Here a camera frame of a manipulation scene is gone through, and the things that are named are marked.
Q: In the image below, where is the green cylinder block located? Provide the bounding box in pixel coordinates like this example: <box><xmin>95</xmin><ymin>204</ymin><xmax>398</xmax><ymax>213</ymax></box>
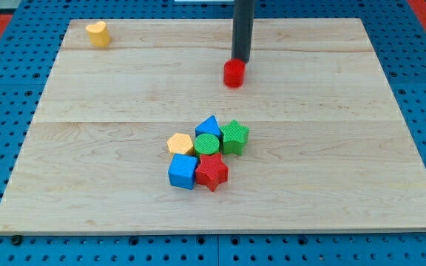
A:
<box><xmin>194</xmin><ymin>133</ymin><xmax>220</xmax><ymax>157</ymax></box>

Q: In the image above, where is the red cylinder block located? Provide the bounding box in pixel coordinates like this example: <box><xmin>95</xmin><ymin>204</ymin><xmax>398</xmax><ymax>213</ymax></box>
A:
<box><xmin>223</xmin><ymin>58</ymin><xmax>246</xmax><ymax>88</ymax></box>

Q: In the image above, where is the yellow hexagon block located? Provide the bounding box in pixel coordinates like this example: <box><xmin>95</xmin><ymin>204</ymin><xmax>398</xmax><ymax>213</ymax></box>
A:
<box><xmin>166</xmin><ymin>133</ymin><xmax>195</xmax><ymax>156</ymax></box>

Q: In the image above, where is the blue cube block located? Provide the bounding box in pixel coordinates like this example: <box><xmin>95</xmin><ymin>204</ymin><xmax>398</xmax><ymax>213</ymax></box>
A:
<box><xmin>168</xmin><ymin>154</ymin><xmax>197</xmax><ymax>190</ymax></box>

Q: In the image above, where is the red star block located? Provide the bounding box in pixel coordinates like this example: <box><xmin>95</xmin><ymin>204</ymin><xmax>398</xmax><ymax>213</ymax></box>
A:
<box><xmin>195</xmin><ymin>153</ymin><xmax>229</xmax><ymax>192</ymax></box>

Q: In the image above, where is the green star block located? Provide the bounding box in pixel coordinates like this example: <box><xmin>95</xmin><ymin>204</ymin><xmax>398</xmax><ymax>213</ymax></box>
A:
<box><xmin>220</xmin><ymin>120</ymin><xmax>249</xmax><ymax>155</ymax></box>

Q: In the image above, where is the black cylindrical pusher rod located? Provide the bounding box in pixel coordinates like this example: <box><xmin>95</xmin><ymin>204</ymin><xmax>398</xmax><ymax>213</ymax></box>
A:
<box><xmin>231</xmin><ymin>0</ymin><xmax>255</xmax><ymax>64</ymax></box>

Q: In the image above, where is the light wooden board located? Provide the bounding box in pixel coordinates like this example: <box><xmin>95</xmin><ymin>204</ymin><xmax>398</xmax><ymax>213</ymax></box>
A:
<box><xmin>0</xmin><ymin>18</ymin><xmax>426</xmax><ymax>236</ymax></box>

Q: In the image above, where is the yellow heart block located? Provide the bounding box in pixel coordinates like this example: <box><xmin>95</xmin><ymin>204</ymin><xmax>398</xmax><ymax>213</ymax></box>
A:
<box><xmin>85</xmin><ymin>21</ymin><xmax>111</xmax><ymax>47</ymax></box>

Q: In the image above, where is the blue triangle block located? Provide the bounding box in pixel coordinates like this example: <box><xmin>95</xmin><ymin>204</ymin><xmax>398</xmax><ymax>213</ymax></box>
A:
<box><xmin>195</xmin><ymin>115</ymin><xmax>221</xmax><ymax>140</ymax></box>

